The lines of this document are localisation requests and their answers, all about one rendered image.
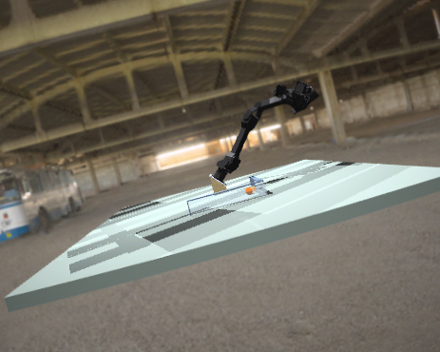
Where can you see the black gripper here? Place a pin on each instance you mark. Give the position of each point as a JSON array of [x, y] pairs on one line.
[[293, 99]]

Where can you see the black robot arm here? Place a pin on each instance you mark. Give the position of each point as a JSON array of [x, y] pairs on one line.
[[249, 121]]

